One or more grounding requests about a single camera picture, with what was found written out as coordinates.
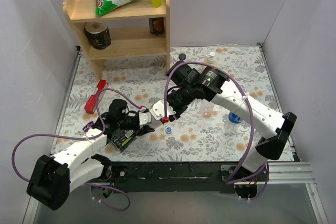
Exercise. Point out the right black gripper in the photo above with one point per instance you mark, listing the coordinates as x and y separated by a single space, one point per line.
172 105

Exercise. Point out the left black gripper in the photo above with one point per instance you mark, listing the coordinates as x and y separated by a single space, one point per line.
142 128

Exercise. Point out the blue white bottle cap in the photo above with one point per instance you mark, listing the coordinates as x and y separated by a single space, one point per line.
168 130

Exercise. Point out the clear plastic bottle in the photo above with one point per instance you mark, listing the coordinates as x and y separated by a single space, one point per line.
206 108

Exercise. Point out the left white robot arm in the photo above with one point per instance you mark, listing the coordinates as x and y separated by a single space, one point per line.
54 178

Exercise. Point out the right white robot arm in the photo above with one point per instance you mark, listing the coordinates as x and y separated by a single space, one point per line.
270 129

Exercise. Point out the white bottle black cap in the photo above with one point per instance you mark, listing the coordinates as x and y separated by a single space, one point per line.
182 58

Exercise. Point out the beige pump lotion bottle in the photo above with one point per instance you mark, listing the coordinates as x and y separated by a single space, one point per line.
211 59

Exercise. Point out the blue label water bottle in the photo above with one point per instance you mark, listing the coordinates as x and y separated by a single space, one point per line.
233 122

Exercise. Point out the floral patterned table mat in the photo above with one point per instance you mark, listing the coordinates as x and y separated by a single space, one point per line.
142 79

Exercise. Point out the black green product box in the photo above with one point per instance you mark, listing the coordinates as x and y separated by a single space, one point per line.
119 138

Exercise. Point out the purple candy packet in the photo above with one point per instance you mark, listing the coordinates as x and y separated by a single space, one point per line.
88 126

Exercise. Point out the red rectangular box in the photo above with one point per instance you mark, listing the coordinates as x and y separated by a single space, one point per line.
93 100

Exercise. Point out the dark can on shelf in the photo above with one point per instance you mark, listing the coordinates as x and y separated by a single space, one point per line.
156 25

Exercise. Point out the wooden shelf unit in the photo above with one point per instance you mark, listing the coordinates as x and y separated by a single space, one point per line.
125 42

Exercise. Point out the dark round canister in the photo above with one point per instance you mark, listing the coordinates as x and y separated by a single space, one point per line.
98 35

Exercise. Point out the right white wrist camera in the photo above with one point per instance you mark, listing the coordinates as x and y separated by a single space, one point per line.
161 113

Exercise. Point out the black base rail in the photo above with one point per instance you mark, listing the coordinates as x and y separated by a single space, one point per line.
170 176

